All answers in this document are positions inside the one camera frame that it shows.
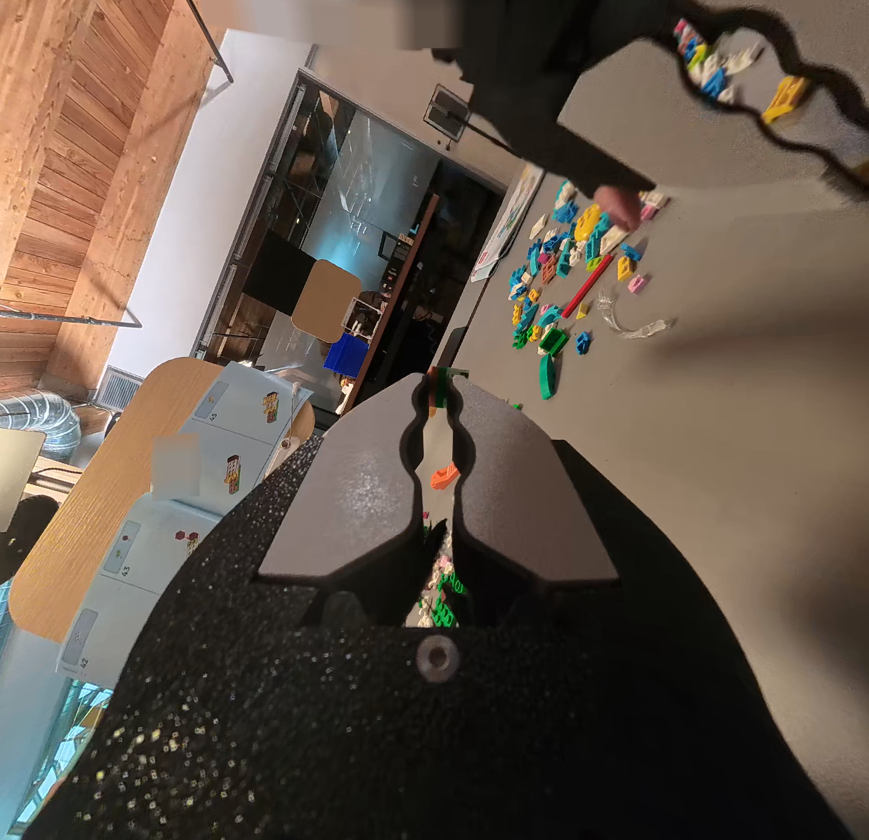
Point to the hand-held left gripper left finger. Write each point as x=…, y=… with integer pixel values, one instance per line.
x=346, y=500

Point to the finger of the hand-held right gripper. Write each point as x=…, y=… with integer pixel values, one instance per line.
x=815, y=12
x=624, y=120

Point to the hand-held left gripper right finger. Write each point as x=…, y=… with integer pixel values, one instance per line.
x=529, y=507

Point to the yellow grille brick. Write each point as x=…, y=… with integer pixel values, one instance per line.
x=786, y=100

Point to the multicolour toy brick strip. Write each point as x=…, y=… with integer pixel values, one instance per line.
x=445, y=392

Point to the grey desk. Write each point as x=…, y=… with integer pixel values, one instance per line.
x=713, y=378

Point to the person's right hand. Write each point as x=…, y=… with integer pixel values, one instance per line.
x=619, y=208

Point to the orange brick separator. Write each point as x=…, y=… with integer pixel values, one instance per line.
x=445, y=478

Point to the teal curved brick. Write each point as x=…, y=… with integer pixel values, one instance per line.
x=548, y=375

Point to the scattered green brown bricks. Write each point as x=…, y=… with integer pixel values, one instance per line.
x=445, y=612

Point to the light blue instruction sheets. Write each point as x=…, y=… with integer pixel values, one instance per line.
x=231, y=419

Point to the blue plastic bin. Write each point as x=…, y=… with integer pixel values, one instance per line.
x=345, y=354

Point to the pile of blue white bricks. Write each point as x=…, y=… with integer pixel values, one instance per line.
x=563, y=263

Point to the white instruction booklet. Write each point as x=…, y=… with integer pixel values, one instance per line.
x=506, y=229

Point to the red toy bar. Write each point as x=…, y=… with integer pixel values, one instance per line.
x=587, y=287

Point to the brown chair back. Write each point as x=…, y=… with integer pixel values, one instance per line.
x=327, y=300

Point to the transparent curved plastic piece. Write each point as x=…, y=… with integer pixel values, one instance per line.
x=631, y=324

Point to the glass partition window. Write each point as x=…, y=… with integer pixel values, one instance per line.
x=366, y=168

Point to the black panel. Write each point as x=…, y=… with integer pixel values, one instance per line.
x=278, y=273

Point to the wooden side table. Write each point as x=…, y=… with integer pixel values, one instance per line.
x=88, y=528

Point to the dark rounded object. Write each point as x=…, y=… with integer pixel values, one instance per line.
x=27, y=541

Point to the white light panel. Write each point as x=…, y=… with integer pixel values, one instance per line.
x=19, y=477

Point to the thin metal rod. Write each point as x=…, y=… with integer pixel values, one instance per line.
x=203, y=29

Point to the wall vent grille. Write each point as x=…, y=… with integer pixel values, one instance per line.
x=119, y=388

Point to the silver ventilation duct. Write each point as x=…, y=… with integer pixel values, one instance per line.
x=37, y=426

